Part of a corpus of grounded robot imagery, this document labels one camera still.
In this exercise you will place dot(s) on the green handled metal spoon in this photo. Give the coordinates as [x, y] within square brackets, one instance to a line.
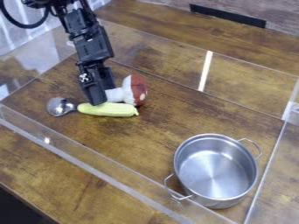
[60, 106]

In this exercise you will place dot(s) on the clear acrylic enclosure wall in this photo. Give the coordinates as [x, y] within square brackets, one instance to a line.
[220, 78]

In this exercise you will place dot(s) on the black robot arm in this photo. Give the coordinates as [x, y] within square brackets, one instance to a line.
[59, 9]

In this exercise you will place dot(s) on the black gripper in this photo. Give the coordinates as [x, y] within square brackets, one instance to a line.
[90, 38]

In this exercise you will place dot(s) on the stainless steel pot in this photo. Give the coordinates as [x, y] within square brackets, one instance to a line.
[215, 170]

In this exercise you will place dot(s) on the toy mushroom red cap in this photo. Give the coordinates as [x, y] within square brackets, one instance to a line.
[132, 92]

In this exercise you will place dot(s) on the black bar on table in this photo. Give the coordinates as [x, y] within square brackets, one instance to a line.
[246, 20]

